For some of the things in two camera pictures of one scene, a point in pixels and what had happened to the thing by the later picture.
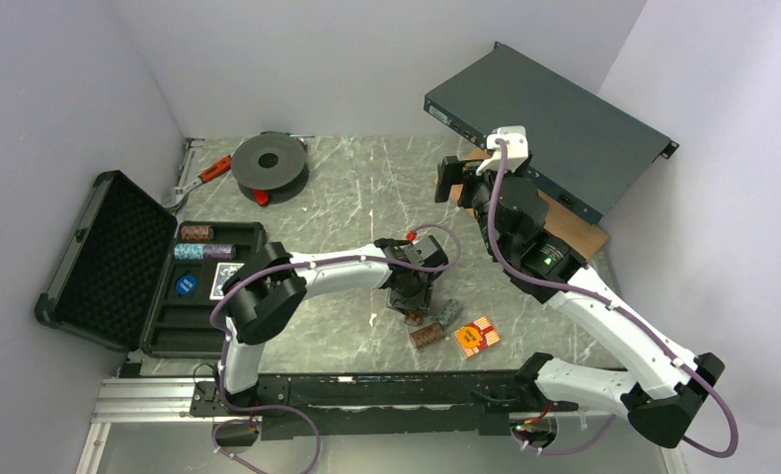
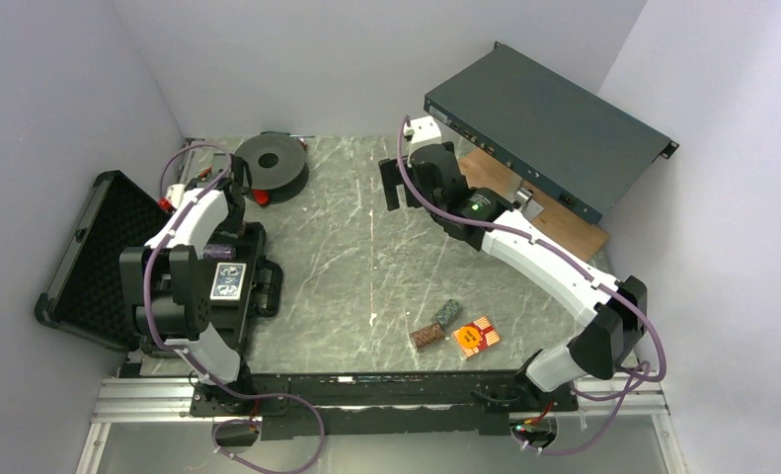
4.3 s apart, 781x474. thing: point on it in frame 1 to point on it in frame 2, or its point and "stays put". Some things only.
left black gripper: [419, 302] to [240, 215]
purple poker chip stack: [213, 251] stays put
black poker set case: [132, 276] stays put
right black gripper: [453, 171] to [392, 177]
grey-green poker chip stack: [451, 309] stays put
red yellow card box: [476, 336] stays put
